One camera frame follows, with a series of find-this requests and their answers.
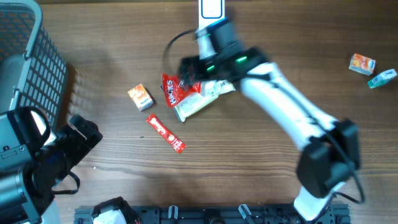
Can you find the white barcode scanner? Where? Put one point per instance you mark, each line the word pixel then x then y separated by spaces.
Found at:
pixel 210 11

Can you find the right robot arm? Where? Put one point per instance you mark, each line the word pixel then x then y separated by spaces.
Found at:
pixel 329 148

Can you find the grey plastic mesh basket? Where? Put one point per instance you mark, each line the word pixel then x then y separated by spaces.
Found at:
pixel 33 72

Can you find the red stick sachet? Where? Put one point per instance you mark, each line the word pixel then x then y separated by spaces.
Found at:
pixel 174 141

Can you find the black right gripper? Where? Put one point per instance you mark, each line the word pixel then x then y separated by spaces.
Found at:
pixel 196 63

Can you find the red candy bag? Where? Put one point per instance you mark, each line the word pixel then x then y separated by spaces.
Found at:
pixel 175 91

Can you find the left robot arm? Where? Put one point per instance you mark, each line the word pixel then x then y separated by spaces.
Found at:
pixel 34 160

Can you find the teal small box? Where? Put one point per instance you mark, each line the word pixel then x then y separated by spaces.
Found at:
pixel 382 78

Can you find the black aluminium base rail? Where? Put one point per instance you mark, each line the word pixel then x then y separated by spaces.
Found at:
pixel 265 214

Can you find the white cream snack bag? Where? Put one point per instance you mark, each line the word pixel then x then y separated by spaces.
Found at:
pixel 194 102

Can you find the orange small box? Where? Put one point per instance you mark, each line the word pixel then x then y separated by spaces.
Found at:
pixel 362 64
pixel 141 98

